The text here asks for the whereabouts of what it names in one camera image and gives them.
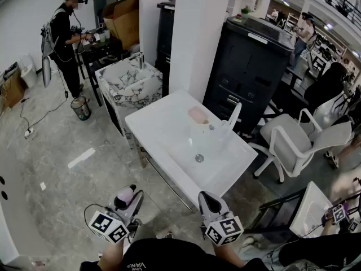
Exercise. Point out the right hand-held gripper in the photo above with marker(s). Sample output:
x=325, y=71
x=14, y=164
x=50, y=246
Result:
x=224, y=230

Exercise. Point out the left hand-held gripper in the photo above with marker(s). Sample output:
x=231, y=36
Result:
x=108, y=227

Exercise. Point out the person's right forearm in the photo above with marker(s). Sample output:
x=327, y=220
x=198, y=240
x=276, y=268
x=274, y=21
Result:
x=227, y=254

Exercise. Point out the person's left forearm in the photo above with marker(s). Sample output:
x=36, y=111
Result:
x=111, y=255

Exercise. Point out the chrome sink drain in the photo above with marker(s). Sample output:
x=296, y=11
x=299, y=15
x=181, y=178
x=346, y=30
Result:
x=199, y=157

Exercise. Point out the black sink stand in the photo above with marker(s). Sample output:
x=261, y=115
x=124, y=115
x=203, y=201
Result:
x=270, y=207

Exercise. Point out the person's black shirt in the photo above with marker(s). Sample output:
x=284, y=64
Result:
x=169, y=255

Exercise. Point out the small patterned sticker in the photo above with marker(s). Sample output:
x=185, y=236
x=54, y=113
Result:
x=211, y=127

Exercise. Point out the small tan block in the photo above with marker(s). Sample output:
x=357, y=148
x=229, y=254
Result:
x=206, y=121

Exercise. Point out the white ceramic sink basin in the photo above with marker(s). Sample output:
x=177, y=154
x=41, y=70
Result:
x=169, y=128

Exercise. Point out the white flexible faucet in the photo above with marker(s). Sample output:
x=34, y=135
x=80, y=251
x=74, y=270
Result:
x=234, y=117

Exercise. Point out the white mesh office chair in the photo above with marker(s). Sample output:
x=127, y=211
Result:
x=287, y=145

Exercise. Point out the small white sink basin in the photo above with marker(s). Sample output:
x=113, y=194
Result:
x=310, y=210

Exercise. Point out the white power strip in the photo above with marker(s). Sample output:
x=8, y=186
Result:
x=29, y=133

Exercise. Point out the marble pattern sink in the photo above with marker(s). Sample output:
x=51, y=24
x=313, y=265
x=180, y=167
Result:
x=124, y=80

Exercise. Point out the large black machine cabinet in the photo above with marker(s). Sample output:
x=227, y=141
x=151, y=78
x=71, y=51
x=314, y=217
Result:
x=248, y=72

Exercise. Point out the chrome faucet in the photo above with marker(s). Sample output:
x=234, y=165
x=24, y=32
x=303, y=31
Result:
x=140, y=61

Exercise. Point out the black work table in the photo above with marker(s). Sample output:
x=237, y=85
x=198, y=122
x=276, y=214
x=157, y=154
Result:
x=96, y=58

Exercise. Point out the black office chair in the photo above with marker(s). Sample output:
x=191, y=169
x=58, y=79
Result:
x=324, y=89

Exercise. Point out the narrow black machine cabinet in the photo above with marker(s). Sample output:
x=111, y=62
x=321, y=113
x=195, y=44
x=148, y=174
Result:
x=165, y=38

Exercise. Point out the large cardboard box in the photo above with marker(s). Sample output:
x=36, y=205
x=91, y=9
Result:
x=124, y=18

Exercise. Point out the small green potted plant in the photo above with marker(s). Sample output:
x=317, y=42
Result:
x=246, y=10

